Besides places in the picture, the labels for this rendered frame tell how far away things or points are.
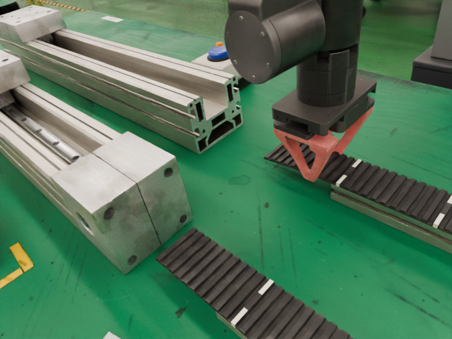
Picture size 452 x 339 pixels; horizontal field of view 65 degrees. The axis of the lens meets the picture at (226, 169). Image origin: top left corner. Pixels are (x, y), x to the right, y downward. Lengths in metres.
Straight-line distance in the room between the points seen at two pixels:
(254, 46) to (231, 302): 0.21
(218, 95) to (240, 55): 0.25
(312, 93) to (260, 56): 0.09
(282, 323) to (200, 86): 0.38
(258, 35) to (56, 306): 0.32
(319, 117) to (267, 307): 0.17
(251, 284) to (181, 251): 0.08
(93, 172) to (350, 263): 0.27
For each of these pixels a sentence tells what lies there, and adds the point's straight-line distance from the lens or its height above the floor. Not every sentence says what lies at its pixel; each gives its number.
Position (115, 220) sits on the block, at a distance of 0.36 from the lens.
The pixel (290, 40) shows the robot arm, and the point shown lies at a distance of 0.28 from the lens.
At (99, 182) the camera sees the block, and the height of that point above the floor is 0.87.
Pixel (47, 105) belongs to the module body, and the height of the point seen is 0.86.
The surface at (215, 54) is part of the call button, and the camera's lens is 0.66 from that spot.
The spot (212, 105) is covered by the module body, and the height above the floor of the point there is 0.82.
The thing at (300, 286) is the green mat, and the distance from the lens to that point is 0.36.
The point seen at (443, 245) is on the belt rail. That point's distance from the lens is 0.41.
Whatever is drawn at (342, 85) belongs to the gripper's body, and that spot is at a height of 0.92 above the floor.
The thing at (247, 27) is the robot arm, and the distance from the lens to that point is 0.28.
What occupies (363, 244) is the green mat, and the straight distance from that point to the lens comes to 0.40.
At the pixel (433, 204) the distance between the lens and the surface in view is 0.40.
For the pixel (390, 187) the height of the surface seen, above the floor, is 0.81.
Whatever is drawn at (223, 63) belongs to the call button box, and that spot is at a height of 0.84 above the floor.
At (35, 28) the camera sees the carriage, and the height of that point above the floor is 0.89.
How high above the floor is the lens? 1.09
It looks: 39 degrees down
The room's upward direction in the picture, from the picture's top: 11 degrees counter-clockwise
